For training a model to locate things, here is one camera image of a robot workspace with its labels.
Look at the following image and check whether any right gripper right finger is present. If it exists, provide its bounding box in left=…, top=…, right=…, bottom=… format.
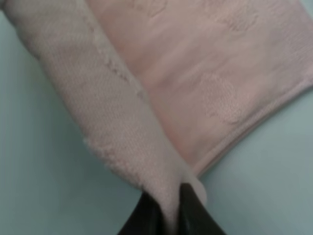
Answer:
left=178, top=183, right=226, bottom=235

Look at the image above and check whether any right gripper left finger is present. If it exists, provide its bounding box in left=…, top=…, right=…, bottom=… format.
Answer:
left=118, top=192, right=168, bottom=235

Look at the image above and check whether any pink terry towel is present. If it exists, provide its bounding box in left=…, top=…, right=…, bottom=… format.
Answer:
left=0, top=0, right=313, bottom=231

